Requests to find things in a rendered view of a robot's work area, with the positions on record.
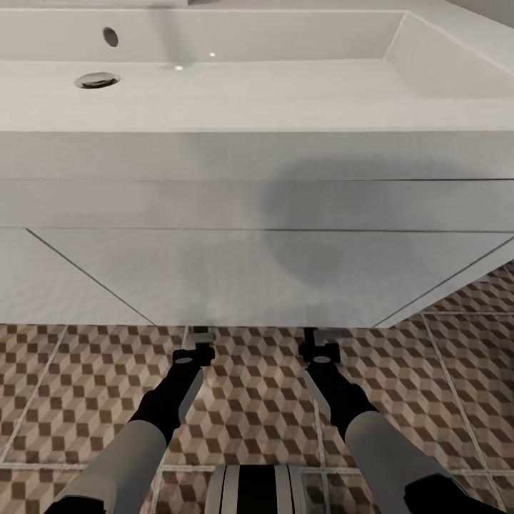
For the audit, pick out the mousetrap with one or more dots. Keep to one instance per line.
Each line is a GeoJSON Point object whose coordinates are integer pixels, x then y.
{"type": "Point", "coordinates": [308, 334]}
{"type": "Point", "coordinates": [201, 330]}

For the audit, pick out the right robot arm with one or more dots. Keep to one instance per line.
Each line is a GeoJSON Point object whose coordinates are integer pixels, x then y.
{"type": "Point", "coordinates": [400, 476]}

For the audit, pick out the furniture sink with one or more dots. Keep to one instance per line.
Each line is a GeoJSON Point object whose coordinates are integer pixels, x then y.
{"type": "Point", "coordinates": [267, 163]}

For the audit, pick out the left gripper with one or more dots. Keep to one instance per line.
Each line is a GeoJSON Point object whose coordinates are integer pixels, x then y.
{"type": "Point", "coordinates": [204, 355]}

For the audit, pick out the robot trunk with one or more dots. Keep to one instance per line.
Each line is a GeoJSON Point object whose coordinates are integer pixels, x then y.
{"type": "Point", "coordinates": [257, 489]}

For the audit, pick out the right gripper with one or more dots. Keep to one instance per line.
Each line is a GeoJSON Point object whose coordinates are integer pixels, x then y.
{"type": "Point", "coordinates": [307, 350]}

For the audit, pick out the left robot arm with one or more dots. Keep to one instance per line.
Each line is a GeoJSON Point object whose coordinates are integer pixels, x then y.
{"type": "Point", "coordinates": [118, 480]}

